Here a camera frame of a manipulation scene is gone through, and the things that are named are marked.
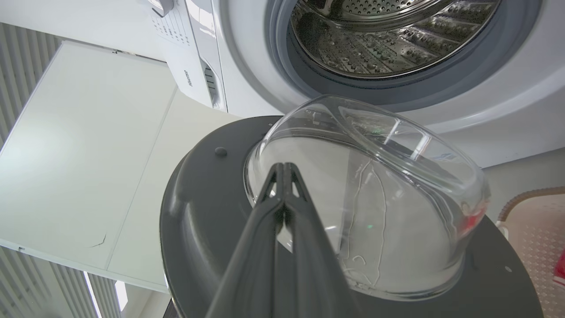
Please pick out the washing machine door with glass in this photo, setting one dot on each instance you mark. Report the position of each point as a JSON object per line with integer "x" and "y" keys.
{"x": 375, "y": 212}

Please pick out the beige patterned mat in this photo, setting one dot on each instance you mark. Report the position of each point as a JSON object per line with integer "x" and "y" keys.
{"x": 536, "y": 247}

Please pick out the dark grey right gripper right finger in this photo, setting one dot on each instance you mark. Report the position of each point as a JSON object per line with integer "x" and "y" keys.
{"x": 318, "y": 274}

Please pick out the white cabinet panel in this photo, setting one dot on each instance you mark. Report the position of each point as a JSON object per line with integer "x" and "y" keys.
{"x": 84, "y": 154}

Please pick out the red object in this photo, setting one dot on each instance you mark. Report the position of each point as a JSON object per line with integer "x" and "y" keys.
{"x": 559, "y": 269}

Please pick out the white front-load washing machine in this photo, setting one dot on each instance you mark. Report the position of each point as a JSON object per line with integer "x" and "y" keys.
{"x": 397, "y": 66}

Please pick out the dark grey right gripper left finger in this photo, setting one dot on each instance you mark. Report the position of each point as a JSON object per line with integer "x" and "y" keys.
{"x": 247, "y": 265}

